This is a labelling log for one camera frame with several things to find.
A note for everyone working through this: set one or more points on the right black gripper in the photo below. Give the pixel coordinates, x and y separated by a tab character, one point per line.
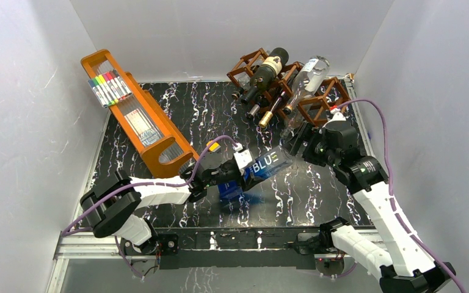
292	144

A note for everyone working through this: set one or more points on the gold capped wine bottle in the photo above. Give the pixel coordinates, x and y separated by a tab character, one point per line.
278	101

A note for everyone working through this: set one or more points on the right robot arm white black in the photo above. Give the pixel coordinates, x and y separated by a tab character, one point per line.
403	265

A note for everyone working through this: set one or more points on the yellow grey small block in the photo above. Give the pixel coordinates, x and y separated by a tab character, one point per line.
213	147

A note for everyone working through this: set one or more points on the orange wooden rack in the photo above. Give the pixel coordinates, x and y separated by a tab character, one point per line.
159	143

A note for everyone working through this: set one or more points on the clear glass bottle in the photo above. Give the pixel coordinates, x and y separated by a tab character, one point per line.
305	86

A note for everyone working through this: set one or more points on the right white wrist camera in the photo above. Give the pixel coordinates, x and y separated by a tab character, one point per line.
337	115

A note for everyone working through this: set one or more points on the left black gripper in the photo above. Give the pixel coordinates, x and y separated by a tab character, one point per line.
239	176

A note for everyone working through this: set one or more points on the pack of coloured markers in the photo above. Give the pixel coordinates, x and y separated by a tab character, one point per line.
109	88

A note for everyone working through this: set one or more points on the black metal base frame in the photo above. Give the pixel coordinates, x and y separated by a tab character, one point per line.
178	248

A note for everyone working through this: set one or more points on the dark green wine bottle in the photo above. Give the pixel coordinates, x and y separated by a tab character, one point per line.
265	74

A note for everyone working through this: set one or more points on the blue square glass bottle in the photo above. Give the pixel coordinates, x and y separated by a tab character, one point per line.
264	167

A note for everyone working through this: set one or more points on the brown wooden wine rack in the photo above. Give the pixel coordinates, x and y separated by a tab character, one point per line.
330	93

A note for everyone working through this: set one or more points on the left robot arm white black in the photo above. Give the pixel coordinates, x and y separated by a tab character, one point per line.
110	208

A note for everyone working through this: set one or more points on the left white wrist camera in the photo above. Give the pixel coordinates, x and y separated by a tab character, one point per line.
243	158

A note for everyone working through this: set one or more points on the clear packet with red label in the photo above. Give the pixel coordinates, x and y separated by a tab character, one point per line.
144	127

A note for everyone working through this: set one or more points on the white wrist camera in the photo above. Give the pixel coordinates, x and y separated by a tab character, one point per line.
243	158
337	115

